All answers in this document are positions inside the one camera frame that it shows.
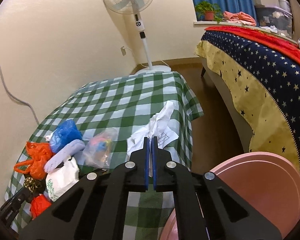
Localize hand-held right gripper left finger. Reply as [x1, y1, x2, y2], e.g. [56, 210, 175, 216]
[19, 137, 153, 240]

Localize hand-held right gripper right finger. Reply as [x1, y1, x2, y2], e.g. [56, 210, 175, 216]
[153, 137, 282, 240]

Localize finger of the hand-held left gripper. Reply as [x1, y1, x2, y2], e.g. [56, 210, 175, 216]
[0, 187, 32, 227]

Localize red plastic bag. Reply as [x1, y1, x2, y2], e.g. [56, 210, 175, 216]
[30, 194, 52, 219]

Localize white paper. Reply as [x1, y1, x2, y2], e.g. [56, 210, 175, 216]
[126, 100, 180, 159]

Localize pink plastic bin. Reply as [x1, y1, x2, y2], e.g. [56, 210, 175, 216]
[157, 152, 300, 240]

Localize dark patterned wrapper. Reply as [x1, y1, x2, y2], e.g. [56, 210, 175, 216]
[23, 176, 46, 195]

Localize clear bag with colourful contents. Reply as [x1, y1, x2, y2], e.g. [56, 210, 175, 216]
[82, 127, 118, 168]

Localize orange plastic bag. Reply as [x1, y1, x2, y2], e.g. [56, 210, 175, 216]
[14, 141, 56, 179]

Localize white bag with green print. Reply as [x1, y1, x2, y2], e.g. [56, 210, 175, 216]
[45, 156, 80, 202]

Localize green checked tablecloth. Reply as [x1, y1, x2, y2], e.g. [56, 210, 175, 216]
[5, 71, 204, 240]

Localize lavender plastic bag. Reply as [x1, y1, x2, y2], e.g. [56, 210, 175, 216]
[44, 139, 86, 173]

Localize blue plastic bag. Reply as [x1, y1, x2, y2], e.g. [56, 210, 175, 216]
[49, 119, 83, 153]

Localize white standing fan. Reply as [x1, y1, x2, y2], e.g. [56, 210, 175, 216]
[102, 0, 172, 75]

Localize bed with starry cover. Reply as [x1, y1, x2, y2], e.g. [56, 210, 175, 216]
[194, 26, 300, 196]

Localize potted green plant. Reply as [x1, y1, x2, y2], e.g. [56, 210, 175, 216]
[194, 1, 224, 22]

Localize red blanket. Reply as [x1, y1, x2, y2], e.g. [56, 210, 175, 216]
[205, 26, 300, 60]

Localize pink folded clothes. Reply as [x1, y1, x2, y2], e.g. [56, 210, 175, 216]
[223, 11, 256, 26]

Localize white cloth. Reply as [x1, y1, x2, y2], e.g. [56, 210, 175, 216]
[260, 25, 286, 34]

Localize clear storage box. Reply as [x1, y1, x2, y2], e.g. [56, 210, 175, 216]
[254, 5, 293, 34]

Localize grey bed frame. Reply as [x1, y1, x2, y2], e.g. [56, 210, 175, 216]
[201, 55, 255, 153]

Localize grey wall cable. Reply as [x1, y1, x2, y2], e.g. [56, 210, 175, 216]
[0, 46, 40, 126]

